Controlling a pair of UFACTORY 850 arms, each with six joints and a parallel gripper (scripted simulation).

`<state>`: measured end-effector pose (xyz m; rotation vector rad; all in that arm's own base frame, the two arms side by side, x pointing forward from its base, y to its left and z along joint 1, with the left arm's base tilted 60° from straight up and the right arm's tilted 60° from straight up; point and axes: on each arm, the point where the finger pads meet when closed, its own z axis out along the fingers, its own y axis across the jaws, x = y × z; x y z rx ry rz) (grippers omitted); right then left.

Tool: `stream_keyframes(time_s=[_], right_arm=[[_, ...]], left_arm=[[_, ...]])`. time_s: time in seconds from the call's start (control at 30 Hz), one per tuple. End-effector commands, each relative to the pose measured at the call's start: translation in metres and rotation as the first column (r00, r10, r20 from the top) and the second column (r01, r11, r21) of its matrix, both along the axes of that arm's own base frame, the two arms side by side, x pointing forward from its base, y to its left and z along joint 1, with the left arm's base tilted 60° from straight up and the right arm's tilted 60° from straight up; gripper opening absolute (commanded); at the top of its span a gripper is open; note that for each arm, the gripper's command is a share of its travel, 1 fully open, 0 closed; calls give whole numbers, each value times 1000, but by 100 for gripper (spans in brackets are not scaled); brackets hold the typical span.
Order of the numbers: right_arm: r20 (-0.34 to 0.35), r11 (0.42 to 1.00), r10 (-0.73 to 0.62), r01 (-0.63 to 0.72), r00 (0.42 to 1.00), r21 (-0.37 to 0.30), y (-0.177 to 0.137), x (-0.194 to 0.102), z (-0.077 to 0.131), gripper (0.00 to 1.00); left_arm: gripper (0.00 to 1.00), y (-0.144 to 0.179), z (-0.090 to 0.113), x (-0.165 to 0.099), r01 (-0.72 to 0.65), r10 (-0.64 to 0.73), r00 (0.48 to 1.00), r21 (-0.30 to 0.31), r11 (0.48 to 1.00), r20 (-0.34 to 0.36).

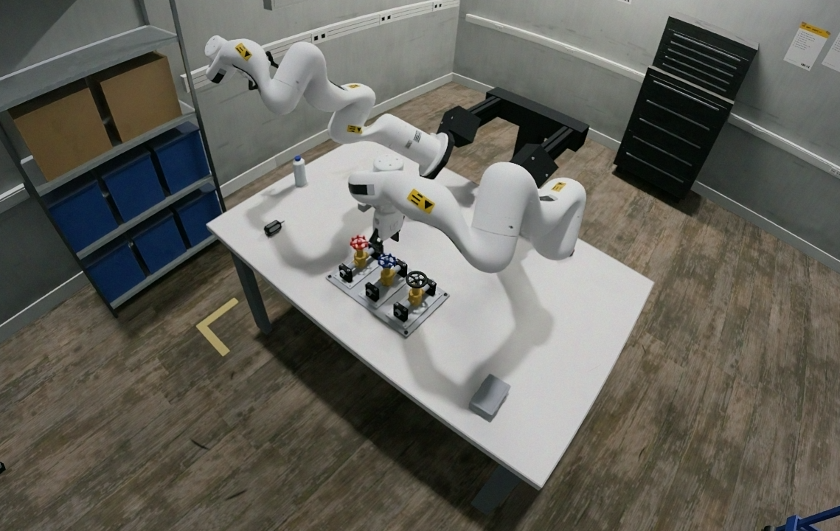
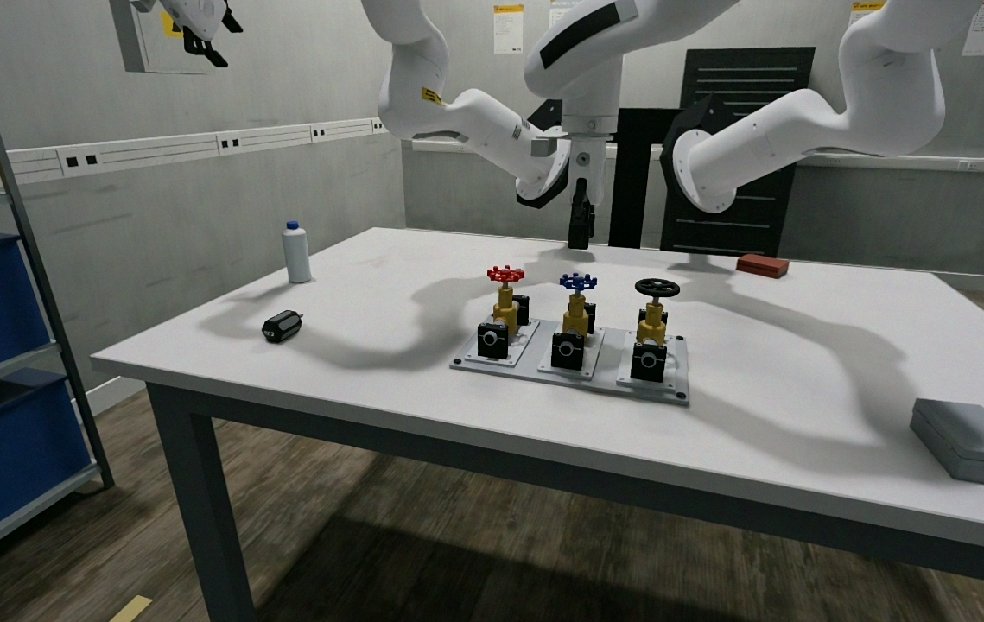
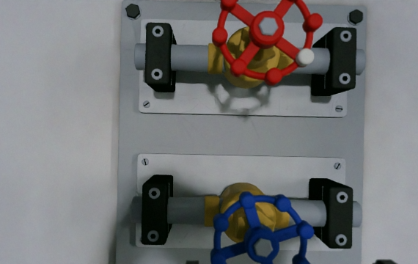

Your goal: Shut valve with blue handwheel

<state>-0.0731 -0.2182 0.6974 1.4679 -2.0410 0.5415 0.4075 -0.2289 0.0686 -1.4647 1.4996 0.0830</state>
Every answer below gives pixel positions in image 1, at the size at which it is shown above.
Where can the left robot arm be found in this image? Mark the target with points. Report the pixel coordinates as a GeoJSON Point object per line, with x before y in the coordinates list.
{"type": "Point", "coordinates": [507, 193]}

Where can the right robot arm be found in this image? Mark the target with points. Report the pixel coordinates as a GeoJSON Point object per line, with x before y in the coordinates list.
{"type": "Point", "coordinates": [303, 71]}

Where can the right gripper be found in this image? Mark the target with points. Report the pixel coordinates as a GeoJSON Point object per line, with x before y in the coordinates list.
{"type": "Point", "coordinates": [270, 61]}

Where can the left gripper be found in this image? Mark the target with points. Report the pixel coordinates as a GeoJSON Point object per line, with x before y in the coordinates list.
{"type": "Point", "coordinates": [389, 227]}

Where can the white bottle with blue cap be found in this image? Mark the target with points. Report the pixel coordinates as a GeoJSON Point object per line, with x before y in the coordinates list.
{"type": "Point", "coordinates": [299, 171]}

